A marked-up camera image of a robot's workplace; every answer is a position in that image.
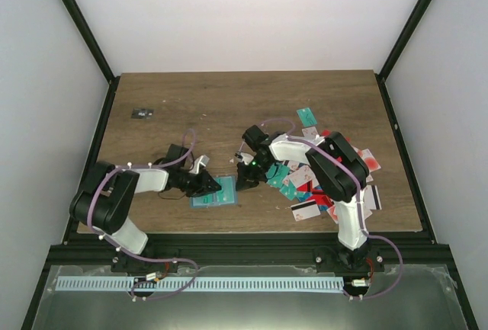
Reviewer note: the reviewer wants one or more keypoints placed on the light blue slotted cable duct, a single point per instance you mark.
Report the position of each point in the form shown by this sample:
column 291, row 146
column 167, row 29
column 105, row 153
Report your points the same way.
column 204, row 284

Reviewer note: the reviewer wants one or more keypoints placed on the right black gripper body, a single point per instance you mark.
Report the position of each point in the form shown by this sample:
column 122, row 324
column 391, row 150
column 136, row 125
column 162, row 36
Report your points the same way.
column 256, row 173

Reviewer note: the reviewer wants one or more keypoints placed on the blue leather card holder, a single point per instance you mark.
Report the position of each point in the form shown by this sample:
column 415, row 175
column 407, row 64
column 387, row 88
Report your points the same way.
column 210, row 200

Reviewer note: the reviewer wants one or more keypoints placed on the white magnetic stripe card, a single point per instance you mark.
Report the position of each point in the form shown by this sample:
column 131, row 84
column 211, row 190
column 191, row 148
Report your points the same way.
column 305, row 210

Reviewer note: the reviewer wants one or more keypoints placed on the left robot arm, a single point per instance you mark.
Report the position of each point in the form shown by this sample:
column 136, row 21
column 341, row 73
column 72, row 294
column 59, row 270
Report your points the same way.
column 105, row 196

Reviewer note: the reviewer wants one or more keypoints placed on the small black card far left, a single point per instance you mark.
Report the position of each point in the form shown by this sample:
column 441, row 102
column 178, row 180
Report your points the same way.
column 142, row 113

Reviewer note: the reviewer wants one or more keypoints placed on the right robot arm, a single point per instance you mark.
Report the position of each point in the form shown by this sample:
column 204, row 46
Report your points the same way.
column 339, row 170

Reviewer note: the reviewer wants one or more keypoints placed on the white card with red pattern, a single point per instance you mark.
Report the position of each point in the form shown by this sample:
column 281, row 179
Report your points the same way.
column 310, row 132

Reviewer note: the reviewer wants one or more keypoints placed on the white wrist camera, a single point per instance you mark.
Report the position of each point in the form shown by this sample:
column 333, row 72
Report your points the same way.
column 244, row 157
column 199, row 164

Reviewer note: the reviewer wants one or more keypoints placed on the teal VIP card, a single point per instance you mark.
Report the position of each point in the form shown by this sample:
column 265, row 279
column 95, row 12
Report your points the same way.
column 227, row 193

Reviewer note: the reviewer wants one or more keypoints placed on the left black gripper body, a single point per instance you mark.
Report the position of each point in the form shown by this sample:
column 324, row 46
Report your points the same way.
column 194, row 187

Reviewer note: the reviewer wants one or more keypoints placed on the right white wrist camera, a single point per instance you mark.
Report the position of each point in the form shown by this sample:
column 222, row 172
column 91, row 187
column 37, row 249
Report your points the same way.
column 244, row 157

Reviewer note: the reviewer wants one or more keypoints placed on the black aluminium frame rail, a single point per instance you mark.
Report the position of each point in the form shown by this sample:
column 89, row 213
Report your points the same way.
column 320, row 250

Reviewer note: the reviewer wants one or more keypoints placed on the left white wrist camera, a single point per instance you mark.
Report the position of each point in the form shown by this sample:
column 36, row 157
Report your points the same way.
column 199, row 164

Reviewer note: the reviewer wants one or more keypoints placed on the teal card top right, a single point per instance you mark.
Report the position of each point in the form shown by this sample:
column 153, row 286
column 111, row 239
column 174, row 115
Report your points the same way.
column 307, row 117

